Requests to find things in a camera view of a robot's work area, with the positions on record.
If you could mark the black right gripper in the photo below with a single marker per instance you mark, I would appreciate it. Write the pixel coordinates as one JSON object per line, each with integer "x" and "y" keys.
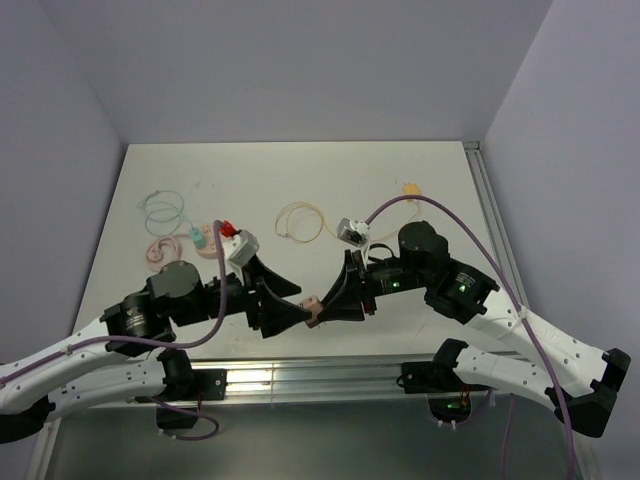
{"x": 344, "y": 303}

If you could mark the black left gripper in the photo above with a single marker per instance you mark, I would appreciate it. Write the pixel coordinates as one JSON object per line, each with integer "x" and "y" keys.
{"x": 275, "y": 314}

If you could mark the pink plug adapter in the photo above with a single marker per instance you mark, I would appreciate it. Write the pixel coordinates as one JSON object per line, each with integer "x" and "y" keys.
{"x": 312, "y": 304}

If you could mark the teal plug adapter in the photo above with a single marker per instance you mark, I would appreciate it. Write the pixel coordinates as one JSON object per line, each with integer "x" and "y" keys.
{"x": 197, "y": 238}

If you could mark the yellow plug adapter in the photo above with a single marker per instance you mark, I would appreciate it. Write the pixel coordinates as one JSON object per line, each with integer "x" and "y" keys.
{"x": 410, "y": 190}

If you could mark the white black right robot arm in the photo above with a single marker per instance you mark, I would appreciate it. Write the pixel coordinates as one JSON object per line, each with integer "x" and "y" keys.
{"x": 577, "y": 382}

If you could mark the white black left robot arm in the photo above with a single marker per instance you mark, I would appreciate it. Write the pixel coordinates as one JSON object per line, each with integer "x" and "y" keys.
{"x": 131, "y": 349}

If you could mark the pink round power strip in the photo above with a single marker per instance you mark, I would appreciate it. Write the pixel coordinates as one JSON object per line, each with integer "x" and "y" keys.
{"x": 206, "y": 246}

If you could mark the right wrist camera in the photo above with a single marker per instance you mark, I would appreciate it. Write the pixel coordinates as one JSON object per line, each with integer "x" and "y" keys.
{"x": 356, "y": 234}

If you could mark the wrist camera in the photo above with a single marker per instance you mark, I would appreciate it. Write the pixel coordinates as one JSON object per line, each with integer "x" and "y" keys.
{"x": 356, "y": 234}
{"x": 238, "y": 246}

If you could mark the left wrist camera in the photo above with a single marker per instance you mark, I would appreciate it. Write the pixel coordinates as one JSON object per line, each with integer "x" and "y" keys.
{"x": 238, "y": 246}

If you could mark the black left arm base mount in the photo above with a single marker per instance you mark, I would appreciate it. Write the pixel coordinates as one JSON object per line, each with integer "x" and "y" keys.
{"x": 207, "y": 385}

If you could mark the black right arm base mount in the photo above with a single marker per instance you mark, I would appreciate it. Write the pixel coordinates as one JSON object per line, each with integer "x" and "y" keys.
{"x": 451, "y": 402}

